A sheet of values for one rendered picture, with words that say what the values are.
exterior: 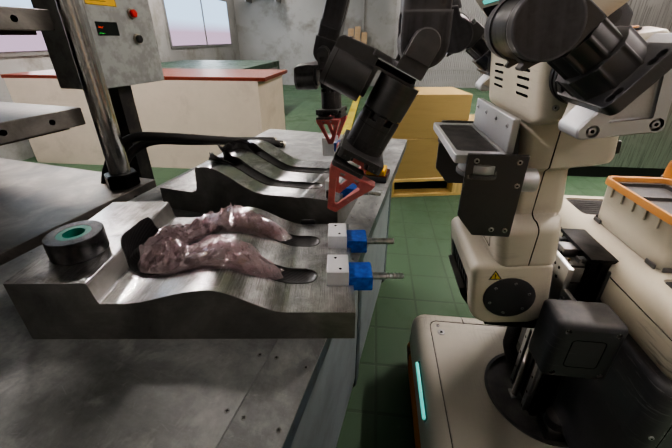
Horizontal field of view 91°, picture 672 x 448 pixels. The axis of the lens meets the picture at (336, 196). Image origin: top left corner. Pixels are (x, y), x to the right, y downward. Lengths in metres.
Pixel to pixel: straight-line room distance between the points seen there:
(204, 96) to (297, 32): 6.85
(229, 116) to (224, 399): 3.04
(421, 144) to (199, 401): 2.48
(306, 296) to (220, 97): 2.97
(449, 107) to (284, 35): 7.83
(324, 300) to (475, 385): 0.77
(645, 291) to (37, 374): 1.01
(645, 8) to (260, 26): 8.44
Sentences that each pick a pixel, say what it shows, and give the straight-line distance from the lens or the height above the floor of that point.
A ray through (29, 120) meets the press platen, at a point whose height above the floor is 1.03.
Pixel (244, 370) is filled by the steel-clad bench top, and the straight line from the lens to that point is 0.54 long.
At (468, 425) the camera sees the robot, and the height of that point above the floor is 0.28.
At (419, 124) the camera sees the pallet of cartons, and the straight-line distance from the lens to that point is 2.72.
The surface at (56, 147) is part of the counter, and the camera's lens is 4.62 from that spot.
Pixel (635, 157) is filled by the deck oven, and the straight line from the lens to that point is 4.18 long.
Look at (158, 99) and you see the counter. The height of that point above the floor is 0.70.
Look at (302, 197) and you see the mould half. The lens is 0.77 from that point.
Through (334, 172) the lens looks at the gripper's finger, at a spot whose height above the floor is 1.06.
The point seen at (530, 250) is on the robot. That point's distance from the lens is 0.76.
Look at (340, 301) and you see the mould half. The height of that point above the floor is 0.86.
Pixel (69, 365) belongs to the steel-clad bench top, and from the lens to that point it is 0.65.
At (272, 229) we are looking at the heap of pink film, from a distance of 0.66.
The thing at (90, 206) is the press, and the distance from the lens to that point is 1.19.
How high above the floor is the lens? 1.22
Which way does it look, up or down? 25 degrees down
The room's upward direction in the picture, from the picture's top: straight up
